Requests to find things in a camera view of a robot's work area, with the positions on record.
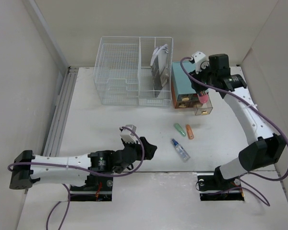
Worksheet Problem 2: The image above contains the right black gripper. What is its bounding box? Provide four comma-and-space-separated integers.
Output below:
187, 61, 216, 93

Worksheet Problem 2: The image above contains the pink marker tube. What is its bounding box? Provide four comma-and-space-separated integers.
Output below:
197, 91, 209, 104

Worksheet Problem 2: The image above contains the teal orange drawer box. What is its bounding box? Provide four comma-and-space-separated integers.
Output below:
171, 62, 200, 109

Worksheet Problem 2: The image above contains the grey white manual booklet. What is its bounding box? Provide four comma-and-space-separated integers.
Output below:
150, 44, 168, 98

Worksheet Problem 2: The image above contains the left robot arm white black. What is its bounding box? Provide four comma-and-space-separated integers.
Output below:
8, 137, 157, 190

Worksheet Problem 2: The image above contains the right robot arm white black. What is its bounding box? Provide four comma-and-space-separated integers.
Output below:
189, 51, 286, 189

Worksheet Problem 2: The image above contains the clear bottle blue cap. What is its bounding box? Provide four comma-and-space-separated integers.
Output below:
171, 138, 190, 162

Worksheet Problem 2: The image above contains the green highlighter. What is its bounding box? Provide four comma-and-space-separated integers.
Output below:
173, 123, 187, 137

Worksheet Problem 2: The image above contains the orange highlighter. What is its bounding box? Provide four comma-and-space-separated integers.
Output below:
186, 125, 194, 140

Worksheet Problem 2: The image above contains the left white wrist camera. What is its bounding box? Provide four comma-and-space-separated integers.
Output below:
120, 125, 138, 144

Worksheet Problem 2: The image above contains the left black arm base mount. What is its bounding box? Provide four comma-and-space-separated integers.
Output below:
70, 175, 113, 202

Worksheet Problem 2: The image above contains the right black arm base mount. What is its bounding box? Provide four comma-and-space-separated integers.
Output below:
196, 169, 244, 201

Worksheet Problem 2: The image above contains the white wire desk organizer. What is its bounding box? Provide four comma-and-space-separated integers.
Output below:
94, 36, 173, 107

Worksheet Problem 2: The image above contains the aluminium rail frame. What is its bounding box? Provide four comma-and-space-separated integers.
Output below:
41, 67, 79, 157

